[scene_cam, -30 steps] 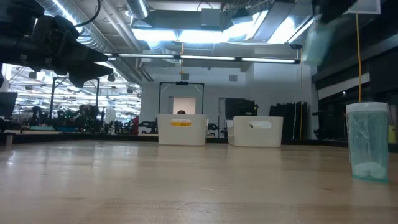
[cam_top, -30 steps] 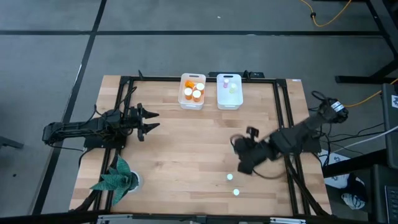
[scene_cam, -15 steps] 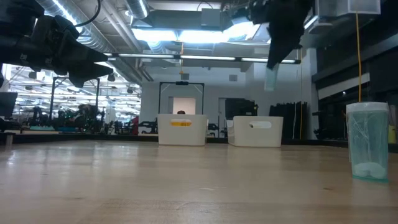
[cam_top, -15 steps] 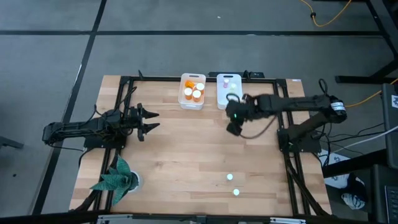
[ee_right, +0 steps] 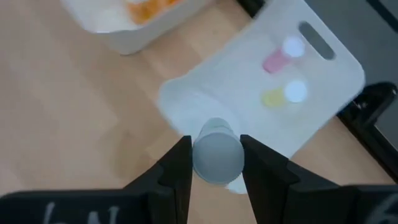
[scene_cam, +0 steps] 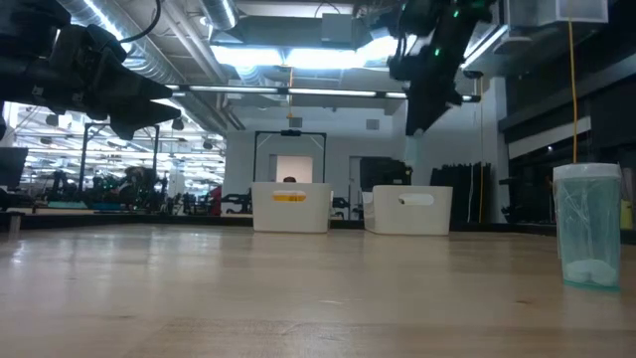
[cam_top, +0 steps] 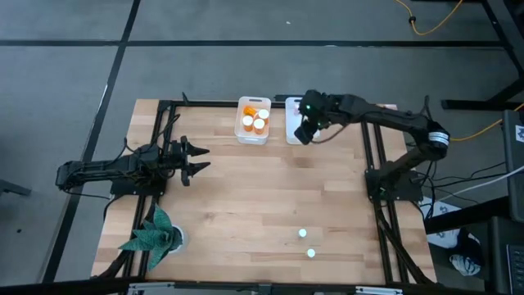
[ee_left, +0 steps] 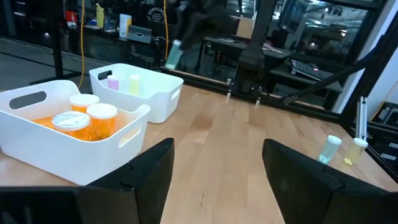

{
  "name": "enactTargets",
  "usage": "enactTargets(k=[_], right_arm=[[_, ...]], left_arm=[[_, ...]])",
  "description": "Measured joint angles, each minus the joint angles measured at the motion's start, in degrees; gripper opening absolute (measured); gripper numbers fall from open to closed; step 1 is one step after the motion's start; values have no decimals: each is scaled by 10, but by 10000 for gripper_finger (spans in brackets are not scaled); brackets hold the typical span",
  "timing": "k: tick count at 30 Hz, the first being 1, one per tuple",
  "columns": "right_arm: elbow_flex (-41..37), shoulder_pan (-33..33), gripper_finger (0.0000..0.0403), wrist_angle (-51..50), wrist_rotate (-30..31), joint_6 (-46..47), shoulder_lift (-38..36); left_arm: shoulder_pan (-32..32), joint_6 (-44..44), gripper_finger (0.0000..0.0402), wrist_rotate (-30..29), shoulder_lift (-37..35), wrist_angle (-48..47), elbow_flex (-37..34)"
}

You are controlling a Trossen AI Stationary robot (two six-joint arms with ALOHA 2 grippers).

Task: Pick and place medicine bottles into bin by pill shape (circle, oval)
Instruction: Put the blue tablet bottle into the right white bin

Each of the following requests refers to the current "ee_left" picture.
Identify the yellow-green pill bottle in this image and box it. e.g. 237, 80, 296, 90
128, 74, 141, 96

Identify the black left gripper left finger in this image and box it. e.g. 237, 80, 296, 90
86, 138, 175, 224

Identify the white camera bracket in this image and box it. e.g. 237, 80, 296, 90
355, 96, 369, 141

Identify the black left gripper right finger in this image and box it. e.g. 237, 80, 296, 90
262, 139, 386, 224

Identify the black equipment box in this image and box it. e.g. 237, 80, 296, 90
371, 101, 398, 127

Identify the black table frame rail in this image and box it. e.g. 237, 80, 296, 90
152, 65, 346, 124

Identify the white plastic bin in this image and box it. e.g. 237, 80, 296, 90
89, 63, 185, 124
0, 80, 152, 187

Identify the red object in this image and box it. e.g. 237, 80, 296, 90
64, 10, 78, 28

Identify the yellow pill bottle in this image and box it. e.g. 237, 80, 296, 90
343, 137, 369, 166

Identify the orange pill bottle crinkled lid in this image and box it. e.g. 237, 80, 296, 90
52, 111, 91, 141

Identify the black keyboard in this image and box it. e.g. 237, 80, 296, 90
290, 58, 323, 82

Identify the orange pill bottle white lid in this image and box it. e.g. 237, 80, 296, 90
86, 103, 118, 141
69, 93, 100, 113

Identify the black desk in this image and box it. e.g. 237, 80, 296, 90
203, 35, 345, 94

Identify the pink pill bottle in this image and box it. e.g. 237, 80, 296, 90
107, 74, 120, 91

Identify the gray box with handle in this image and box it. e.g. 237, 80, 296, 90
126, 24, 153, 45

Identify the pale mint pill bottle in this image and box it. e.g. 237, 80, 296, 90
318, 134, 343, 165

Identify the white and yellow carton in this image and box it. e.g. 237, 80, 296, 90
119, 13, 132, 39

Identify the dark monitor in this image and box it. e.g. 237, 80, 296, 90
278, 0, 307, 35

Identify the yellow-green spray bottle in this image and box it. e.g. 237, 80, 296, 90
95, 2, 106, 29

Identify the black frame post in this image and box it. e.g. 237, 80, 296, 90
340, 18, 398, 121
51, 0, 65, 80

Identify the yellow hanging cable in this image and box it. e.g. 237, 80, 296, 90
162, 0, 170, 62
77, 0, 86, 90

